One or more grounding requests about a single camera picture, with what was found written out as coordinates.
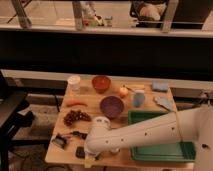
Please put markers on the black eraser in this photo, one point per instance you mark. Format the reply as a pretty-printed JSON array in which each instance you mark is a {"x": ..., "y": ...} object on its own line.
[{"x": 80, "y": 152}]

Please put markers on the purple bowl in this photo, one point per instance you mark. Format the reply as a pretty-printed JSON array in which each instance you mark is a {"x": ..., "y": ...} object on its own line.
[{"x": 111, "y": 106}]

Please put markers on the orange apple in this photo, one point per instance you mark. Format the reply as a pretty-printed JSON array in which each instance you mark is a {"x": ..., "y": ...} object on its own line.
[{"x": 123, "y": 92}]

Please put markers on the grey blue cloth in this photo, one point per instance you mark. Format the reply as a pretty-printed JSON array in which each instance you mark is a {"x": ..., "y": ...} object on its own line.
[{"x": 164, "y": 102}]

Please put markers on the blue sponge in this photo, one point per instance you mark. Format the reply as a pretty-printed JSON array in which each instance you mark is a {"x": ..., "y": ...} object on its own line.
[{"x": 160, "y": 87}]

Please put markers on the small metal cup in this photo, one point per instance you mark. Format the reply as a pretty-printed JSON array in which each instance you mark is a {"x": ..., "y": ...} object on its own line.
[{"x": 115, "y": 151}]

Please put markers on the black binder clip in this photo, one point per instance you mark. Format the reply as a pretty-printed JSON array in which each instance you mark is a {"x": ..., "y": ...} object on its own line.
[{"x": 59, "y": 141}]

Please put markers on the black chair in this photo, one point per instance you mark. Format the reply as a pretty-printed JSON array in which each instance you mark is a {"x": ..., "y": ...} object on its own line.
[{"x": 12, "y": 101}]

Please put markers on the blue mug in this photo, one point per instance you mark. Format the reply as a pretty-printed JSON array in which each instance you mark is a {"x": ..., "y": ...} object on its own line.
[{"x": 138, "y": 98}]

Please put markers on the bunch of dark grapes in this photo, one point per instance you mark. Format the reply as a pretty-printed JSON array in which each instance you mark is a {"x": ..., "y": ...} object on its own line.
[{"x": 73, "y": 116}]

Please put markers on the orange carrot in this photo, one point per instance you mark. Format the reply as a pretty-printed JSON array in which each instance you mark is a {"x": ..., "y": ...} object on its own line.
[{"x": 71, "y": 103}]

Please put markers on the white plastic cup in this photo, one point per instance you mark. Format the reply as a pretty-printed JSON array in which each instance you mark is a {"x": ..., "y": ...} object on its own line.
[{"x": 74, "y": 82}]

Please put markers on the red bowl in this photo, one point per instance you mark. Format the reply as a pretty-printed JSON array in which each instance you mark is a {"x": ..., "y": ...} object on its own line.
[{"x": 101, "y": 83}]

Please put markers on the green plastic tray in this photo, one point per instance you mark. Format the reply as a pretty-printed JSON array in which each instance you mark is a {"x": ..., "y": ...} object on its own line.
[{"x": 175, "y": 152}]

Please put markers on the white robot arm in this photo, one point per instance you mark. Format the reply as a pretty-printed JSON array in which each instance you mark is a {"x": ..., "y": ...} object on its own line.
[{"x": 192, "y": 125}]

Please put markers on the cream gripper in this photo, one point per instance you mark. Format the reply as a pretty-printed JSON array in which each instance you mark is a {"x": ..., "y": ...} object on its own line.
[{"x": 90, "y": 160}]

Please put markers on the black handled peeler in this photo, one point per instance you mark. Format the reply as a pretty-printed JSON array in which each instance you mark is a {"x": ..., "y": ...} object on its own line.
[{"x": 79, "y": 134}]

